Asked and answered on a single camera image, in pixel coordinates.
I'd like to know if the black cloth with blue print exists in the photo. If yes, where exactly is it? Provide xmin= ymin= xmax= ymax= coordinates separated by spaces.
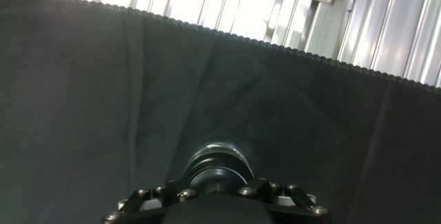
xmin=0 ymin=0 xmax=441 ymax=224

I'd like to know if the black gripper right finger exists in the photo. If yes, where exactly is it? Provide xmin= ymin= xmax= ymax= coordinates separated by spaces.
xmin=237 ymin=177 xmax=330 ymax=224

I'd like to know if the clear glass jar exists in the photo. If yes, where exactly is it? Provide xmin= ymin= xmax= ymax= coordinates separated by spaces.
xmin=192 ymin=141 xmax=247 ymax=159

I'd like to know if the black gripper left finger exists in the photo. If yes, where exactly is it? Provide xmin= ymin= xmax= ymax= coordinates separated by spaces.
xmin=102 ymin=179 xmax=199 ymax=224

